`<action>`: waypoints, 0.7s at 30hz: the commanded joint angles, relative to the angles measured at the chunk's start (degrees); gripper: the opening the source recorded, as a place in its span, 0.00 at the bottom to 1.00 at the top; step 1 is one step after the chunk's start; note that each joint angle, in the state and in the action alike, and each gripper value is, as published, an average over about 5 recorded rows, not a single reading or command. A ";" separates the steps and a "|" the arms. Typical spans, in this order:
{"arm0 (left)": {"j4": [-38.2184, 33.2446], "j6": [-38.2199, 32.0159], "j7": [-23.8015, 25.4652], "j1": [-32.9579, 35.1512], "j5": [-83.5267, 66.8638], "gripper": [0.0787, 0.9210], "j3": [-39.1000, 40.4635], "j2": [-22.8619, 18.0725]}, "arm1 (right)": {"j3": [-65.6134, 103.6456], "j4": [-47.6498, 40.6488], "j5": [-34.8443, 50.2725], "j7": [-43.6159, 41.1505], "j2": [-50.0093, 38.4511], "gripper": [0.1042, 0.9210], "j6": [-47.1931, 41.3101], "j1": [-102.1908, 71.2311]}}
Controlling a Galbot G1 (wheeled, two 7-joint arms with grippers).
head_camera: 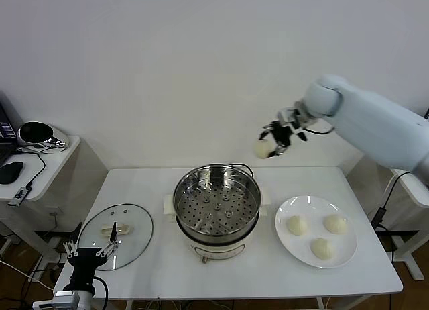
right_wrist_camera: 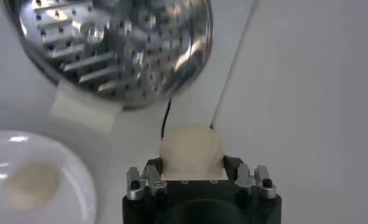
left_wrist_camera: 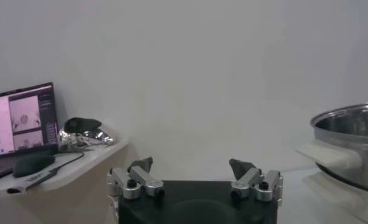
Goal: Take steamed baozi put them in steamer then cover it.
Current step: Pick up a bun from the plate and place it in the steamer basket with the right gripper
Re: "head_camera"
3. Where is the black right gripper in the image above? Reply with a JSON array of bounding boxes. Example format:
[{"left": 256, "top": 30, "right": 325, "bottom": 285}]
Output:
[{"left": 257, "top": 120, "right": 302, "bottom": 158}]

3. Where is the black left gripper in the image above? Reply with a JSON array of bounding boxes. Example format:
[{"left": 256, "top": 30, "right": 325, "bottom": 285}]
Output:
[{"left": 62, "top": 221, "right": 120, "bottom": 293}]

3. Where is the white steamed baozi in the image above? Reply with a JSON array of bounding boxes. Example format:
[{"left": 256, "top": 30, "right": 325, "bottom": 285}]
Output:
[
  {"left": 323, "top": 214, "right": 348, "bottom": 235},
  {"left": 286, "top": 215, "right": 308, "bottom": 237},
  {"left": 310, "top": 238, "right": 335, "bottom": 260},
  {"left": 253, "top": 138, "right": 275, "bottom": 160}
]

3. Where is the round glass pot lid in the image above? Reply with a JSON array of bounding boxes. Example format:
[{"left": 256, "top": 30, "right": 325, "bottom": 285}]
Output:
[{"left": 77, "top": 203, "right": 154, "bottom": 271}]

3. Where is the perforated steel steamer basket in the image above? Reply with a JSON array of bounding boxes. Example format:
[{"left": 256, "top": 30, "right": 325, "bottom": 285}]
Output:
[{"left": 173, "top": 163, "right": 262, "bottom": 236}]

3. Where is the white work table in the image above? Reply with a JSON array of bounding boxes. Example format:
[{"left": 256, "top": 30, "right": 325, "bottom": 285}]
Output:
[{"left": 53, "top": 167, "right": 405, "bottom": 310}]

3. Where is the white side desk with mouse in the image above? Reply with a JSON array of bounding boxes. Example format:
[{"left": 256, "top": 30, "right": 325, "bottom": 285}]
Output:
[{"left": 0, "top": 134, "right": 109, "bottom": 267}]

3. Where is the small grey usb hub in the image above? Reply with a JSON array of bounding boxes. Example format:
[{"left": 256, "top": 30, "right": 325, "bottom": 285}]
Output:
[{"left": 9, "top": 185, "right": 34, "bottom": 207}]

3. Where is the black computer mouse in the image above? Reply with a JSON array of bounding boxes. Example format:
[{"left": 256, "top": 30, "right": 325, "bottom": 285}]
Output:
[{"left": 0, "top": 161, "right": 26, "bottom": 185}]

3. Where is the chrome rounded headset device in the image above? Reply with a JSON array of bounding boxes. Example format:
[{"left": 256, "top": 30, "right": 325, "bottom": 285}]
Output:
[{"left": 16, "top": 121, "right": 70, "bottom": 155}]

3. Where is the large white plate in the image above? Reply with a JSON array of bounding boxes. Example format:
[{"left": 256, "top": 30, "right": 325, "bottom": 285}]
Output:
[{"left": 275, "top": 195, "right": 359, "bottom": 269}]

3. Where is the cream electric cooker base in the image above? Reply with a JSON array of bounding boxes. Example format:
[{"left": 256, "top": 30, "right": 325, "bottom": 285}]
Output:
[{"left": 163, "top": 185, "right": 273, "bottom": 266}]

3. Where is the black laptop beside mouse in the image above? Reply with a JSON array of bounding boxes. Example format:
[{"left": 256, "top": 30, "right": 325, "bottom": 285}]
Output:
[{"left": 0, "top": 91, "right": 25, "bottom": 168}]

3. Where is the white side desk with label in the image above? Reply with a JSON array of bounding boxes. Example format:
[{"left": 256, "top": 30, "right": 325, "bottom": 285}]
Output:
[{"left": 347, "top": 152, "right": 429, "bottom": 282}]

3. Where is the black cooker power cable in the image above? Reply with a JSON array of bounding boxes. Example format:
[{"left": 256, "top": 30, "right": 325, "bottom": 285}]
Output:
[{"left": 231, "top": 163, "right": 255, "bottom": 177}]

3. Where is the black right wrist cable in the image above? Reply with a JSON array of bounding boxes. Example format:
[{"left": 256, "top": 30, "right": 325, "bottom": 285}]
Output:
[{"left": 303, "top": 123, "right": 336, "bottom": 135}]

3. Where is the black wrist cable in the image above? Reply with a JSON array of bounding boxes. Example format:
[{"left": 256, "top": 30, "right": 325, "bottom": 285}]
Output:
[
  {"left": 93, "top": 276, "right": 110, "bottom": 310},
  {"left": 303, "top": 123, "right": 336, "bottom": 135}
]

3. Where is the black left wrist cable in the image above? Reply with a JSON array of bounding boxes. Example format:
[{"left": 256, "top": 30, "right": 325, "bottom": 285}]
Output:
[{"left": 93, "top": 276, "right": 110, "bottom": 310}]

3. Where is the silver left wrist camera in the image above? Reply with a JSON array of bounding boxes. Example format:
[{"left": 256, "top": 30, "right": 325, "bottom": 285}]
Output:
[{"left": 32, "top": 291, "right": 80, "bottom": 309}]

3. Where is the white floor cable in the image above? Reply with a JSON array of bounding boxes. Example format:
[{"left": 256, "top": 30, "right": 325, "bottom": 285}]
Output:
[{"left": 0, "top": 258, "right": 56, "bottom": 294}]

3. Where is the black usb hub cable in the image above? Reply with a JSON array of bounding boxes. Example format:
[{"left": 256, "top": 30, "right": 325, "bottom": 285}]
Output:
[{"left": 15, "top": 148, "right": 47, "bottom": 190}]

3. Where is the white laptop charger cable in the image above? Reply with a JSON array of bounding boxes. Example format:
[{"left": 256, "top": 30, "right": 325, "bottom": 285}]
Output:
[{"left": 381, "top": 170, "right": 412, "bottom": 211}]

